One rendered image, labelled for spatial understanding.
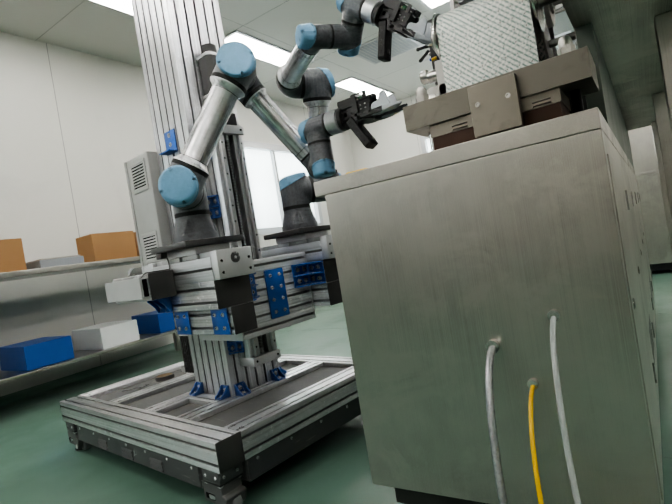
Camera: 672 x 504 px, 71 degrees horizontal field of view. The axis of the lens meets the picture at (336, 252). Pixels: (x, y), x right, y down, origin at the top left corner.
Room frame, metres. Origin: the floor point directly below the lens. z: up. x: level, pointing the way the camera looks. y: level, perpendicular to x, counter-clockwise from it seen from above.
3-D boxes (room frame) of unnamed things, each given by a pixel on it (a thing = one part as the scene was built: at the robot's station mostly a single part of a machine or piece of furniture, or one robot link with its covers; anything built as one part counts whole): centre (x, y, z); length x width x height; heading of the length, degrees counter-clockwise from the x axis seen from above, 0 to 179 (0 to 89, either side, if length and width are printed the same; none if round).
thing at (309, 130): (1.52, 0.00, 1.11); 0.11 x 0.08 x 0.09; 56
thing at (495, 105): (1.01, -0.39, 0.96); 0.10 x 0.03 x 0.11; 56
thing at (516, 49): (1.21, -0.46, 1.09); 0.23 x 0.01 x 0.18; 56
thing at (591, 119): (2.09, -0.95, 0.88); 2.52 x 0.66 x 0.04; 146
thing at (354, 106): (1.44, -0.14, 1.12); 0.12 x 0.08 x 0.09; 56
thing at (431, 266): (2.08, -0.96, 0.43); 2.52 x 0.64 x 0.86; 146
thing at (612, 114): (2.03, -1.28, 1.02); 2.24 x 0.04 x 0.24; 146
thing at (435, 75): (1.39, -0.38, 1.05); 0.06 x 0.05 x 0.31; 56
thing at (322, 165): (1.54, 0.00, 1.01); 0.11 x 0.08 x 0.11; 8
